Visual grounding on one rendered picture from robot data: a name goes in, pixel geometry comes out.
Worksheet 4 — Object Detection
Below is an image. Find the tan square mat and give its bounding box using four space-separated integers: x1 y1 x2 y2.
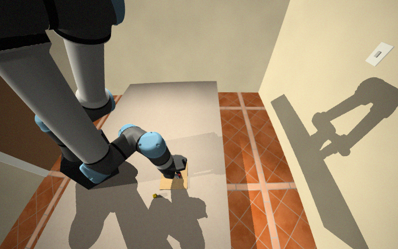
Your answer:
160 163 188 189

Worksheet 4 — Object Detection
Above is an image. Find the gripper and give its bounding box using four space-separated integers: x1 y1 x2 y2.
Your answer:
155 153 187 179

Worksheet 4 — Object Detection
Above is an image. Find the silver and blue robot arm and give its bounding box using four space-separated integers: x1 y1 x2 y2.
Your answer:
0 0 170 184

